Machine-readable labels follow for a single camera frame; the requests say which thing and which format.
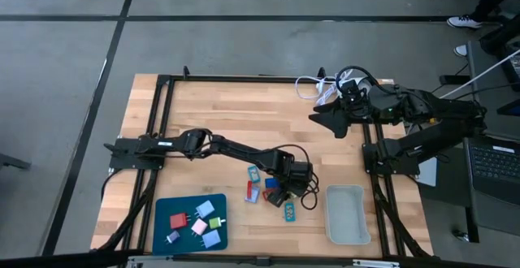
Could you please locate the blue digital clock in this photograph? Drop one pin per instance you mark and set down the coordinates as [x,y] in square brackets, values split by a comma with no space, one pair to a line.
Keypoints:
[271,182]

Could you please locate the red wall charger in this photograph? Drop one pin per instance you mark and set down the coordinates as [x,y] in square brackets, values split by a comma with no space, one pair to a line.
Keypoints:
[178,221]

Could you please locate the teal digital clock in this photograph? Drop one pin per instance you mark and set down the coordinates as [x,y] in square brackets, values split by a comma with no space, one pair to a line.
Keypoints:
[289,212]
[254,174]

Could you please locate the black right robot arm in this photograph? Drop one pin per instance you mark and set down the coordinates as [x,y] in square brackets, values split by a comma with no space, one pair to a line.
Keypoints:
[438,138]

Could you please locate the grey plastic bin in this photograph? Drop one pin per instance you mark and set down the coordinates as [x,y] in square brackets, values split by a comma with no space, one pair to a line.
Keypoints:
[345,215]

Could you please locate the black chair leg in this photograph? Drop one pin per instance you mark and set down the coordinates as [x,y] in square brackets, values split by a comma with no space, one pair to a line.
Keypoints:
[12,161]

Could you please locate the purple wall charger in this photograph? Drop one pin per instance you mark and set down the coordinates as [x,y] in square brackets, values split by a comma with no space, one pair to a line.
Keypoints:
[173,236]

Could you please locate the black metal table frame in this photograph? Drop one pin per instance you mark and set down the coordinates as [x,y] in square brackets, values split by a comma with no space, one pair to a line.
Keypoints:
[243,79]

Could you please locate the white paper sheet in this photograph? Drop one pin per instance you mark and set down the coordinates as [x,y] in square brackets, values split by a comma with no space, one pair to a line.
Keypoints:
[426,172]

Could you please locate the teal rectangular tray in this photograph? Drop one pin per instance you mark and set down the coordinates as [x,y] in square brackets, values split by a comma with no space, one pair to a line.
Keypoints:
[162,211]

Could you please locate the person's white shoe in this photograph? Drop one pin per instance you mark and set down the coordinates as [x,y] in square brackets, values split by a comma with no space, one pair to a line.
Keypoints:
[461,50]
[463,21]

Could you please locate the grey-blue multiport charger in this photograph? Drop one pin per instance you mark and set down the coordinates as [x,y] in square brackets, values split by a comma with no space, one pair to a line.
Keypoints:
[255,197]

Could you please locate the dark grey laptop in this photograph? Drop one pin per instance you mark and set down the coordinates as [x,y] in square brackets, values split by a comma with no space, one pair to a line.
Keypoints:
[493,170]

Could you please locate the grey side desk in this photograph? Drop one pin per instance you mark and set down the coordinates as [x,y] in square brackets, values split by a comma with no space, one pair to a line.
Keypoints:
[493,219]

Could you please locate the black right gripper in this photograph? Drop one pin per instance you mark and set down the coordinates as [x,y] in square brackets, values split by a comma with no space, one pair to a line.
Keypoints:
[359,105]

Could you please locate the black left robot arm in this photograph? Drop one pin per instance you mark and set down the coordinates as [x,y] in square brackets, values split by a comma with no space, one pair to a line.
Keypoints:
[243,152]

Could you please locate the light blue wall charger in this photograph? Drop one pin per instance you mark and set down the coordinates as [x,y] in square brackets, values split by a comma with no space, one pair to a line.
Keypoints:
[205,209]
[211,239]

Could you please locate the pink wall charger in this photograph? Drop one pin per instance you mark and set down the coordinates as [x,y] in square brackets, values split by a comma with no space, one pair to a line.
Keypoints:
[199,226]

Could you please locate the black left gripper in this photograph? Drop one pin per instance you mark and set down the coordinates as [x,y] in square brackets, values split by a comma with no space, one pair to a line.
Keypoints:
[298,176]

